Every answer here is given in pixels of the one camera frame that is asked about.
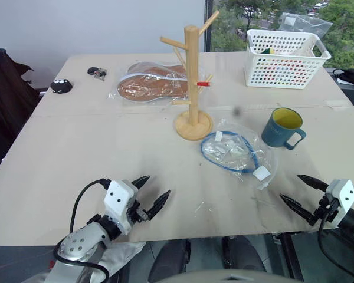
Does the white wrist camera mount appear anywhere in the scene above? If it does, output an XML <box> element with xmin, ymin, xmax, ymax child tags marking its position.
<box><xmin>325</xmin><ymin>179</ymin><xmax>354</xmax><ymax>221</ymax></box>
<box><xmin>103</xmin><ymin>180</ymin><xmax>139</xmax><ymax>235</ymax></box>

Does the dark rounded shape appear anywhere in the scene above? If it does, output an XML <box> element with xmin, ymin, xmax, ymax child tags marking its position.
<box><xmin>149</xmin><ymin>238</ymin><xmax>192</xmax><ymax>283</ymax></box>
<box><xmin>222</xmin><ymin>235</ymin><xmax>267</xmax><ymax>274</ymax></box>

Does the white plug adapter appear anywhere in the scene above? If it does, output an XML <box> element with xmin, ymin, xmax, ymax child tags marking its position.
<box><xmin>253</xmin><ymin>166</ymin><xmax>271</xmax><ymax>181</ymax></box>

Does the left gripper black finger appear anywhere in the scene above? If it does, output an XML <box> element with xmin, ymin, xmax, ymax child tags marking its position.
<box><xmin>131</xmin><ymin>175</ymin><xmax>151</xmax><ymax>190</ymax></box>
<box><xmin>144</xmin><ymin>190</ymin><xmax>172</xmax><ymax>221</ymax></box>

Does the black bag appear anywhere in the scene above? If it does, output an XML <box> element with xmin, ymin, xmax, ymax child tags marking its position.
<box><xmin>332</xmin><ymin>68</ymin><xmax>354</xmax><ymax>89</ymax></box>

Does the blue mug yellow inside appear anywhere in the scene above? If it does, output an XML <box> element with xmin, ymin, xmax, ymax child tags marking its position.
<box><xmin>261</xmin><ymin>107</ymin><xmax>307</xmax><ymax>150</ymax></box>

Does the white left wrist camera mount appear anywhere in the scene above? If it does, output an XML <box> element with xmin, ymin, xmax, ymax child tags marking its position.
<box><xmin>103</xmin><ymin>180</ymin><xmax>139</xmax><ymax>235</ymax></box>

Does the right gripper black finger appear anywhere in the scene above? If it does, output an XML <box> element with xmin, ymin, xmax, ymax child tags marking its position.
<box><xmin>296</xmin><ymin>174</ymin><xmax>330</xmax><ymax>192</ymax></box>
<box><xmin>279</xmin><ymin>193</ymin><xmax>317</xmax><ymax>222</ymax></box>

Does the wooden mug tree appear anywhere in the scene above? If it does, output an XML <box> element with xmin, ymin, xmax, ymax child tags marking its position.
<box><xmin>160</xmin><ymin>10</ymin><xmax>221</xmax><ymax>142</ymax></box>

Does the black round pouch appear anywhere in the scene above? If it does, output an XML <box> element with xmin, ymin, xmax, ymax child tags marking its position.
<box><xmin>50</xmin><ymin>78</ymin><xmax>74</xmax><ymax>94</ymax></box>

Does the black jacket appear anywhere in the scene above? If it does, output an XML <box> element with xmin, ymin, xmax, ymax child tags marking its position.
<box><xmin>0</xmin><ymin>47</ymin><xmax>42</xmax><ymax>183</ymax></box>

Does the clear bag holding insoles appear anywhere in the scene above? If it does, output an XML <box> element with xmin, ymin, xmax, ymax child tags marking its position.
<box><xmin>107</xmin><ymin>61</ymin><xmax>195</xmax><ymax>104</ymax></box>

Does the brown shoe insole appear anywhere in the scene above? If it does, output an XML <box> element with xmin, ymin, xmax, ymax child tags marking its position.
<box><xmin>127</xmin><ymin>62</ymin><xmax>186</xmax><ymax>81</ymax></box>
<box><xmin>117</xmin><ymin>74</ymin><xmax>190</xmax><ymax>103</ymax></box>

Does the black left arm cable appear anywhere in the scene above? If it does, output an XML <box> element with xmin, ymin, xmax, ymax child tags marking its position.
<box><xmin>53</xmin><ymin>178</ymin><xmax>112</xmax><ymax>279</ymax></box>

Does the blue cable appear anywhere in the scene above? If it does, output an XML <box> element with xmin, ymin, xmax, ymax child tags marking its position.
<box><xmin>200</xmin><ymin>130</ymin><xmax>259</xmax><ymax>175</ymax></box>

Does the white perforated plastic basket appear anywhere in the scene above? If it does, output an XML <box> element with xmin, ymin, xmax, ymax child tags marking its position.
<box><xmin>244</xmin><ymin>29</ymin><xmax>332</xmax><ymax>89</ymax></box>

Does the clear bag holding cable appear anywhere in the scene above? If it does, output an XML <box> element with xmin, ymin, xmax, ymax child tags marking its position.
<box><xmin>199</xmin><ymin>118</ymin><xmax>277</xmax><ymax>191</ymax></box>

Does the empty clear plastic bag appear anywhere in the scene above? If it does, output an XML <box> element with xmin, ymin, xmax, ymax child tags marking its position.
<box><xmin>278</xmin><ymin>12</ymin><xmax>333</xmax><ymax>41</ymax></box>

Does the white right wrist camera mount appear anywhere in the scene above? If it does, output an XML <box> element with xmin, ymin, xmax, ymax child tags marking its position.
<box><xmin>325</xmin><ymin>179</ymin><xmax>354</xmax><ymax>221</ymax></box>

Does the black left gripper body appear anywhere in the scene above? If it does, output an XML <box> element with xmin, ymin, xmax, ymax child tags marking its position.
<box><xmin>125</xmin><ymin>190</ymin><xmax>150</xmax><ymax>228</ymax></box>

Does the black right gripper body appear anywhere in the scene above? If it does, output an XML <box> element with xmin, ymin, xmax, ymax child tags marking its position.
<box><xmin>308</xmin><ymin>191</ymin><xmax>340</xmax><ymax>228</ymax></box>

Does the black window frame post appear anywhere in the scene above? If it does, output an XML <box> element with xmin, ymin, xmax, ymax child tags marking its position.
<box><xmin>203</xmin><ymin>0</ymin><xmax>215</xmax><ymax>54</ymax></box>

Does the black key bunch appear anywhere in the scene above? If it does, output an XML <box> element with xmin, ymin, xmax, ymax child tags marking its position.
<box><xmin>87</xmin><ymin>67</ymin><xmax>107</xmax><ymax>80</ymax></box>

